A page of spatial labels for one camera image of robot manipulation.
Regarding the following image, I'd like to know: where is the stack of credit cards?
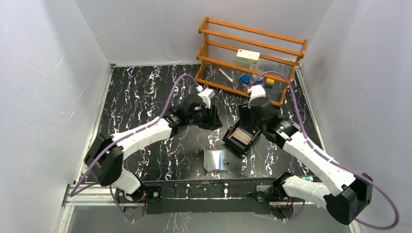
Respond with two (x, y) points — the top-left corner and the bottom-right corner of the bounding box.
(228, 128), (253, 145)

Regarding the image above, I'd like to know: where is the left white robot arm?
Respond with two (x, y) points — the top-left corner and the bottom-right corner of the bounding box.
(85, 89), (223, 202)

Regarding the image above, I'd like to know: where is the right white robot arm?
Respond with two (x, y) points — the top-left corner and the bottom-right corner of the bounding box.
(239, 97), (373, 225)

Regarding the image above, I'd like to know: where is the black plastic card box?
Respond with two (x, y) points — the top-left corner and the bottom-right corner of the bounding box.
(223, 119), (261, 156)

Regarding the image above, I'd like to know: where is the blue white round can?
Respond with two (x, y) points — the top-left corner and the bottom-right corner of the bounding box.
(251, 74), (264, 85)

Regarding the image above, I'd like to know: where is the yellow black small block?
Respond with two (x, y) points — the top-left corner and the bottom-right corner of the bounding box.
(264, 78), (275, 89)

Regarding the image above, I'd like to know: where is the blue small cube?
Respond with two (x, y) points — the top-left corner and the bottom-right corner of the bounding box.
(240, 73), (251, 86)

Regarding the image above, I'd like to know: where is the red white pen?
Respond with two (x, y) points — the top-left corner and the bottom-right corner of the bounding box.
(219, 68), (234, 83)

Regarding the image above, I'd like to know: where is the white green carton box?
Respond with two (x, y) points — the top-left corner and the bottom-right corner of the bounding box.
(235, 49), (260, 65)

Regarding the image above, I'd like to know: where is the orange wooden shelf rack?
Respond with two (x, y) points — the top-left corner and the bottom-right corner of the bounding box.
(195, 17), (309, 107)

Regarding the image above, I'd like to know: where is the green marker pen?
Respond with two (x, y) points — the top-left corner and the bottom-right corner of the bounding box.
(299, 176), (314, 182)

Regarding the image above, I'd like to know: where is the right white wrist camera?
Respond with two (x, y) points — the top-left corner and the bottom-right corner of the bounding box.
(246, 85), (266, 101)

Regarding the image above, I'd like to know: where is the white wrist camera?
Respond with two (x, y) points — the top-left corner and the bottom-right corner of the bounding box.
(196, 85), (215, 108)
(246, 85), (266, 101)

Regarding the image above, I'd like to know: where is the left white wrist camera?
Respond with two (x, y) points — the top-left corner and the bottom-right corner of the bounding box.
(196, 85), (215, 108)

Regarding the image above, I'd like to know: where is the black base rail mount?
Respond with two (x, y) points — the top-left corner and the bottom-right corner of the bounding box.
(115, 178), (303, 219)

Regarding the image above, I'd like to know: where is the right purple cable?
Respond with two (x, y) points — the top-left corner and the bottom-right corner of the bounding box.
(249, 70), (400, 231)

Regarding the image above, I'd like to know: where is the purple cable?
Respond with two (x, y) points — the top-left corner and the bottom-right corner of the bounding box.
(69, 73), (200, 222)
(249, 70), (400, 231)

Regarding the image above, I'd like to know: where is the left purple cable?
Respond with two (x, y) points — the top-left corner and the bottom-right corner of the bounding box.
(69, 73), (200, 222)

